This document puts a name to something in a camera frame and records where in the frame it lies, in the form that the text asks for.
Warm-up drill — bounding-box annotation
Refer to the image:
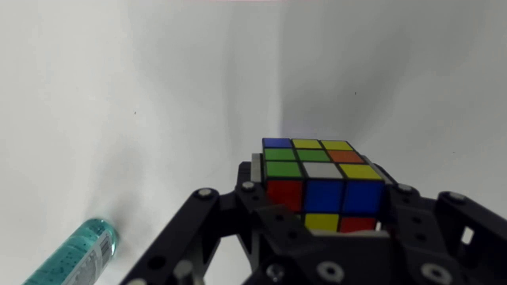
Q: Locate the multicoloured Rubik's cube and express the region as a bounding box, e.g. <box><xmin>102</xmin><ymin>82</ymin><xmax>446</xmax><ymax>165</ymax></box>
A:
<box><xmin>260</xmin><ymin>137</ymin><xmax>389</xmax><ymax>237</ymax></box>

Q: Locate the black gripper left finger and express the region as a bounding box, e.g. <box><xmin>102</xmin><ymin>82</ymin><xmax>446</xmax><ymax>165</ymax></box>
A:
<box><xmin>119</xmin><ymin>154</ymin><xmax>267</xmax><ymax>285</ymax></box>

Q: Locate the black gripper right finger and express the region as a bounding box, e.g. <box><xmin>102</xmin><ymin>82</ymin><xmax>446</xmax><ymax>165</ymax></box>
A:
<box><xmin>378</xmin><ymin>167</ymin><xmax>507</xmax><ymax>285</ymax></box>

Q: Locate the teal bottle with dark cap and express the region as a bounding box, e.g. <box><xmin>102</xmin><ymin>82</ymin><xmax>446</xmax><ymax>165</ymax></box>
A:
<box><xmin>23</xmin><ymin>216</ymin><xmax>121</xmax><ymax>285</ymax></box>

